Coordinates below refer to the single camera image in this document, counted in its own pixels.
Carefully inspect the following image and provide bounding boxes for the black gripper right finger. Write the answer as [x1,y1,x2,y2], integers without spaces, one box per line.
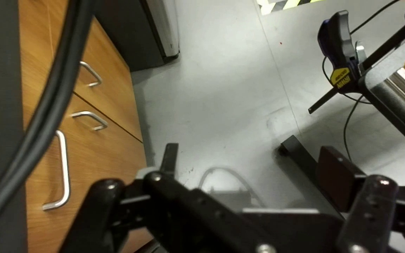
[317,145,405,253]

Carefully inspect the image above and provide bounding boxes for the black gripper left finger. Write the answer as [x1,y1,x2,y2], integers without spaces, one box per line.
[61,142,279,253]

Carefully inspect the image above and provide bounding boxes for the wooden drawer silver bar handle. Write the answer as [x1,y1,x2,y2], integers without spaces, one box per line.
[20,55,96,253]

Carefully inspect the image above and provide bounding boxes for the black robot cart aluminium rails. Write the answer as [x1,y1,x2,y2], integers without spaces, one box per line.
[277,27,405,208]

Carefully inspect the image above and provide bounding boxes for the black yellow bar clamp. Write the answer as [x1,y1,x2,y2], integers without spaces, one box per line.
[307,9,405,116]

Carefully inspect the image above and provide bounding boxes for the black and stainless appliance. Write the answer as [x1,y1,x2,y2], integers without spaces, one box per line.
[93,0,182,73]

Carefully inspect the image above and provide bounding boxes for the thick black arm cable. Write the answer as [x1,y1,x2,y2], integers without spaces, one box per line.
[0,0,97,241]

